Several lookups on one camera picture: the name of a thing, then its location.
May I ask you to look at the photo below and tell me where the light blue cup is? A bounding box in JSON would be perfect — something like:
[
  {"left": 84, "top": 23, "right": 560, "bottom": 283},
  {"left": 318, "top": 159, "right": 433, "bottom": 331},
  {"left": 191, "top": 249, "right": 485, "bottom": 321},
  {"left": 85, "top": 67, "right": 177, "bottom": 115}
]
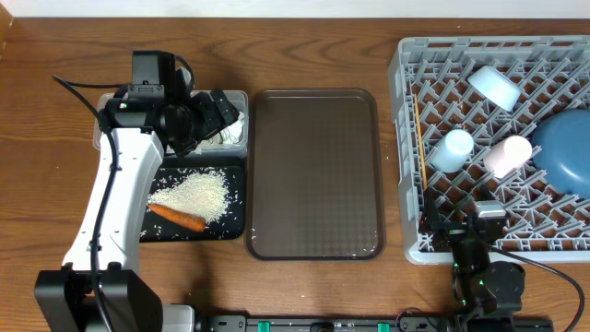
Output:
[{"left": 431, "top": 129, "right": 474, "bottom": 173}]

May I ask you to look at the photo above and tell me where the dark blue plate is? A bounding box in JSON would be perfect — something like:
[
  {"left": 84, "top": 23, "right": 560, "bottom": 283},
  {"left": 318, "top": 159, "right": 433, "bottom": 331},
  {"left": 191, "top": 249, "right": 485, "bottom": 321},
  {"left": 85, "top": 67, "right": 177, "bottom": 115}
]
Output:
[{"left": 531, "top": 109, "right": 589, "bottom": 198}]

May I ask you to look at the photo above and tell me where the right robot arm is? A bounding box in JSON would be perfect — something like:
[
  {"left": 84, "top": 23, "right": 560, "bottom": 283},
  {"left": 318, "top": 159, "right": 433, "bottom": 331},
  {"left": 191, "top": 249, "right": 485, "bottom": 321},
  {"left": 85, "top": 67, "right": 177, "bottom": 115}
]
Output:
[{"left": 420, "top": 189, "right": 525, "bottom": 331}]

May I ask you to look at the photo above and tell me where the light blue bowl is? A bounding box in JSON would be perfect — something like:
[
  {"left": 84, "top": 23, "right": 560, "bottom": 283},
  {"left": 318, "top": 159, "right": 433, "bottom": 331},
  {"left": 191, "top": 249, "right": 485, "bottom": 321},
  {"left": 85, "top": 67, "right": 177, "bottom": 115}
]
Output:
[{"left": 467, "top": 65, "right": 521, "bottom": 112}]

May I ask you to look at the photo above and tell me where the orange carrot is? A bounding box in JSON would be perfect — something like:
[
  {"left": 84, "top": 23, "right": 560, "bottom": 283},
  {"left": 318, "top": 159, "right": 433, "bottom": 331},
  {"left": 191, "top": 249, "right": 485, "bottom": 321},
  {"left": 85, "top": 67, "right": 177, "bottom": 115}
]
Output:
[{"left": 148, "top": 204, "right": 207, "bottom": 232}]

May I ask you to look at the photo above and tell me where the white rice pile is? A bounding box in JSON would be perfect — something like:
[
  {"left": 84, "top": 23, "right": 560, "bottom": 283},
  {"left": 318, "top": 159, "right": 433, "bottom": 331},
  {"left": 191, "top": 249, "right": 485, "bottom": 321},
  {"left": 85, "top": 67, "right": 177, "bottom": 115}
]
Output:
[{"left": 147, "top": 168, "right": 230, "bottom": 224}]

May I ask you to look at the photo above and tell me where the brown serving tray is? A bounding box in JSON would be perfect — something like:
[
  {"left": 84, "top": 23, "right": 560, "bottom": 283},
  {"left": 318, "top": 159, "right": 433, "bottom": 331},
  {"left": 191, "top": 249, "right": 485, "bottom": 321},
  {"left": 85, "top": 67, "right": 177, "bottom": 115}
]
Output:
[{"left": 244, "top": 89, "right": 385, "bottom": 261}]

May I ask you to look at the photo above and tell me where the grey dishwasher rack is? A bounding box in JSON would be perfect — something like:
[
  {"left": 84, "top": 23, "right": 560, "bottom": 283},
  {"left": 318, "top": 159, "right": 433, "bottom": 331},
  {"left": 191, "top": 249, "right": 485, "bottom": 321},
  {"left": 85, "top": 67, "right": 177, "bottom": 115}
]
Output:
[{"left": 388, "top": 35, "right": 589, "bottom": 265}]

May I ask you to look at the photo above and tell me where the pink cup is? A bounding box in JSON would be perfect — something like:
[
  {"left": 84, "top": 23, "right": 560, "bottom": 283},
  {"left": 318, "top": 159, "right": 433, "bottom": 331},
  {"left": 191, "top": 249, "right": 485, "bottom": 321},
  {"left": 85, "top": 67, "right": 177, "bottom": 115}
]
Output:
[{"left": 483, "top": 136, "right": 533, "bottom": 179}]

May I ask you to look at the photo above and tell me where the black plastic tray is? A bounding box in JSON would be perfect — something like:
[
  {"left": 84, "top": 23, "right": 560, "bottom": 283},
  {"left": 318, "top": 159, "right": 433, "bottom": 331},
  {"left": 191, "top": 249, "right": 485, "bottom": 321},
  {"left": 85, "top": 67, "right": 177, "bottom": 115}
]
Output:
[{"left": 140, "top": 157, "right": 246, "bottom": 243}]

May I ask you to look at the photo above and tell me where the clear plastic bin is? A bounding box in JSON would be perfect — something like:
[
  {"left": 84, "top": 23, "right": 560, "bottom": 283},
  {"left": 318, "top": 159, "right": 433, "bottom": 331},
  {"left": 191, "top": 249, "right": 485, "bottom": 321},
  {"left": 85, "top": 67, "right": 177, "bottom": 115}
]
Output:
[{"left": 92, "top": 89, "right": 250, "bottom": 160}]

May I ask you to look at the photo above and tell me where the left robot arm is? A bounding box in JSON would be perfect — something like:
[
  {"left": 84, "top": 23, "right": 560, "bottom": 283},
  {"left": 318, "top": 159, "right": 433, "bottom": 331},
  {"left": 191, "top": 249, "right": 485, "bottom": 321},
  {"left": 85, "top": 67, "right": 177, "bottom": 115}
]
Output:
[{"left": 34, "top": 51, "right": 239, "bottom": 331}]

